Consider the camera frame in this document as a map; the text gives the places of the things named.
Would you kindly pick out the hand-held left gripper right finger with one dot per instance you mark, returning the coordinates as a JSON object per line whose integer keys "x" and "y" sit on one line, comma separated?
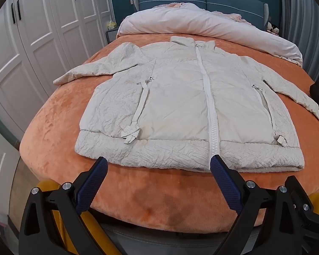
{"x": 226, "y": 183}

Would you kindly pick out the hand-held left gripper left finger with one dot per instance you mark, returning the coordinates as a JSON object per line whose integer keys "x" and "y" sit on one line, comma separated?
{"x": 95, "y": 180}

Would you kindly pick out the white puffer jacket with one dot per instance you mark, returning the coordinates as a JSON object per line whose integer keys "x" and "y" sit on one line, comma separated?
{"x": 175, "y": 98}

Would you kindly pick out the orange velvet bed cover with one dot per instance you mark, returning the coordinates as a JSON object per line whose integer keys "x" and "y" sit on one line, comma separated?
{"x": 148, "y": 191}

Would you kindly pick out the grey curtain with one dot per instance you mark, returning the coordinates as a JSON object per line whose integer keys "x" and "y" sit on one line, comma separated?
{"x": 303, "y": 18}

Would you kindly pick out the black and white plush toy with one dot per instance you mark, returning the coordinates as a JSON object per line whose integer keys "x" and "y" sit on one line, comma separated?
{"x": 272, "y": 28}

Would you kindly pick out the pink duvet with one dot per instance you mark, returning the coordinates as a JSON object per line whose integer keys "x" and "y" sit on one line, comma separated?
{"x": 202, "y": 24}

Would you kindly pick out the grey nightstand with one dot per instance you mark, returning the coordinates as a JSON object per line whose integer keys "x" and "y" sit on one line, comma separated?
{"x": 112, "y": 35}

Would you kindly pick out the yellow tissue box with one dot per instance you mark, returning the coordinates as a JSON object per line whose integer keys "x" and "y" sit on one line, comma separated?
{"x": 112, "y": 26}

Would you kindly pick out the white panelled wardrobe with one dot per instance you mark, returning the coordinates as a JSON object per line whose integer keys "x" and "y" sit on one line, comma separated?
{"x": 42, "y": 32}

